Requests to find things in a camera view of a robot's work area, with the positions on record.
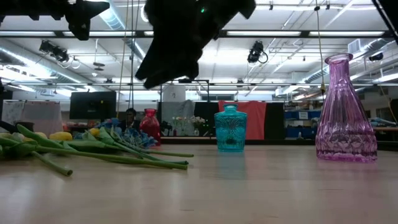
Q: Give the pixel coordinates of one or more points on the red hanging cloth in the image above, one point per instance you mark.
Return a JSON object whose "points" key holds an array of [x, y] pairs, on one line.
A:
{"points": [[256, 119]]}

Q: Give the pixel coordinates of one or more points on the purple glass vase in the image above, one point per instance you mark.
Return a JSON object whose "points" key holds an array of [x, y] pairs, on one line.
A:
{"points": [[345, 124]]}

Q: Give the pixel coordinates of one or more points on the red glass vase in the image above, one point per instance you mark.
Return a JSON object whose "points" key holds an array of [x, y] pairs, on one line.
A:
{"points": [[150, 124]]}

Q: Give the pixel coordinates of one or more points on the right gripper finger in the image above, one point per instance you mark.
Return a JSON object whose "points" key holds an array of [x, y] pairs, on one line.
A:
{"points": [[188, 62], [158, 62]]}

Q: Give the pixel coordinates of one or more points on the dark brown pot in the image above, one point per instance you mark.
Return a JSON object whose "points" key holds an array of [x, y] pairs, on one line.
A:
{"points": [[26, 125]]}

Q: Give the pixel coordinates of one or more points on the pale hanging cloth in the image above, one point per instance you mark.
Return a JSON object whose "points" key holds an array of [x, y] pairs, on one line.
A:
{"points": [[40, 115]]}

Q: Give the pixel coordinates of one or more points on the black metal table frame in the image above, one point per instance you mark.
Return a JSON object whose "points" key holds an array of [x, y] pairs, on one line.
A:
{"points": [[280, 142]]}

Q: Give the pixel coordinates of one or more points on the person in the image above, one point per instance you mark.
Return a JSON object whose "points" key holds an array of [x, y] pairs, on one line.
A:
{"points": [[130, 119]]}

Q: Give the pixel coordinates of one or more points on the black ceiling fixture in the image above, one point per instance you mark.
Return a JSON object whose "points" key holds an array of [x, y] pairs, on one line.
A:
{"points": [[376, 56]]}

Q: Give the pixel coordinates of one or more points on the black monitor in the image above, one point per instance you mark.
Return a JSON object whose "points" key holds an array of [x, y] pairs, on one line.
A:
{"points": [[93, 105]]}

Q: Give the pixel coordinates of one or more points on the blue storage bins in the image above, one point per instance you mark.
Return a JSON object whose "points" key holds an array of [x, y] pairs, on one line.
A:
{"points": [[303, 132]]}

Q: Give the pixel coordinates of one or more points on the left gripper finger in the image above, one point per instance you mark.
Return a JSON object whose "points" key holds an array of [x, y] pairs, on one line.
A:
{"points": [[82, 28]]}

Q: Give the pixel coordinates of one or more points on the teal glass vase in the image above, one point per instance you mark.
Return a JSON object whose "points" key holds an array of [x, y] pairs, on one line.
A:
{"points": [[230, 130]]}

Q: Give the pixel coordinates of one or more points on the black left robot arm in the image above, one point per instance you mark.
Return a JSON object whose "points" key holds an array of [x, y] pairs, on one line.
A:
{"points": [[31, 7]]}

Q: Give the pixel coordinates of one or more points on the background flower bouquet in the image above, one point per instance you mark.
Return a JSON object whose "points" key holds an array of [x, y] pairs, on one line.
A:
{"points": [[180, 123], [198, 121]]}

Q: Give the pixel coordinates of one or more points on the white ceiling vent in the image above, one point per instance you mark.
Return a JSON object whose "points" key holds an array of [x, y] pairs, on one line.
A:
{"points": [[354, 46]]}

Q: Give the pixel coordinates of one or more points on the black ceiling camera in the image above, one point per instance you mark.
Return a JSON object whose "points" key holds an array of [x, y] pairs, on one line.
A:
{"points": [[255, 51], [54, 51]]}

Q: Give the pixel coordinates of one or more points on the overhead rig light bar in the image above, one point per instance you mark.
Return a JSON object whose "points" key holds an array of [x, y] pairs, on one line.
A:
{"points": [[304, 33]]}

